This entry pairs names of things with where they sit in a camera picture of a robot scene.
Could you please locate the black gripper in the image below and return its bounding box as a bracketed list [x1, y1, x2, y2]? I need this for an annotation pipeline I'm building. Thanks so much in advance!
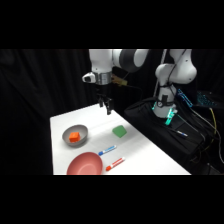
[95, 83, 113, 116]

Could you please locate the green triangle block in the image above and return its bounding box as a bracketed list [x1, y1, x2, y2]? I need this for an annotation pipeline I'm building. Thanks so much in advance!
[111, 125, 129, 138]

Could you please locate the grey bowl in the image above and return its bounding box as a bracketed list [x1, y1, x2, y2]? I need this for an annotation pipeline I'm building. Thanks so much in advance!
[61, 124, 89, 147]

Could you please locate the orange cube block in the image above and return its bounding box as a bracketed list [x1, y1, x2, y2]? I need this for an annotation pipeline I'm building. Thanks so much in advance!
[68, 131, 81, 143]

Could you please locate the blue marker pen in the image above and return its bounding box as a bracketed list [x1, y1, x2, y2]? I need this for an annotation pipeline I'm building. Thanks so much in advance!
[98, 144, 118, 157]

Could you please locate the red marker pen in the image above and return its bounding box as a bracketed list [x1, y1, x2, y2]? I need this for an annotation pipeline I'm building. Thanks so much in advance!
[105, 157, 126, 172]

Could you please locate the pink plate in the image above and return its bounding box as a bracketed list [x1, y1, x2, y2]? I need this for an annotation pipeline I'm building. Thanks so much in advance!
[66, 151, 104, 176]

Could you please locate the black robot stand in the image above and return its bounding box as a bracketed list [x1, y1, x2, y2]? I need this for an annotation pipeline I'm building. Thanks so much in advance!
[123, 97, 224, 176]

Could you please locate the black curtain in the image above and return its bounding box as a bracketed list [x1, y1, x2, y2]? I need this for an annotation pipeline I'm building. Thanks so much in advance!
[0, 49, 224, 176]

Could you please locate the white pen on stand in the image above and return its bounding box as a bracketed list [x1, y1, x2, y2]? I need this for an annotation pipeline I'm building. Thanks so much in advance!
[175, 130, 189, 138]

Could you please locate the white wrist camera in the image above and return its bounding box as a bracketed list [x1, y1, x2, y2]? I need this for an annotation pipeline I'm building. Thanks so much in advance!
[82, 71, 98, 84]

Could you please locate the yellow cable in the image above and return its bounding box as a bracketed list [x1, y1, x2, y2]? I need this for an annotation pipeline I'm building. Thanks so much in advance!
[196, 107, 218, 158]

